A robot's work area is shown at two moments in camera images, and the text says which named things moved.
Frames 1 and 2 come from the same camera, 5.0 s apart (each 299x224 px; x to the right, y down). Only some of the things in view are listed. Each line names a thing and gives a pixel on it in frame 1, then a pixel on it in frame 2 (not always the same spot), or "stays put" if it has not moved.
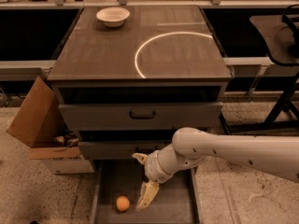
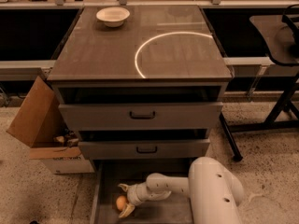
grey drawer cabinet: (127, 78) stays put
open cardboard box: (42, 124) stays put
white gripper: (153, 167) to (135, 195)
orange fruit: (122, 203) stays put
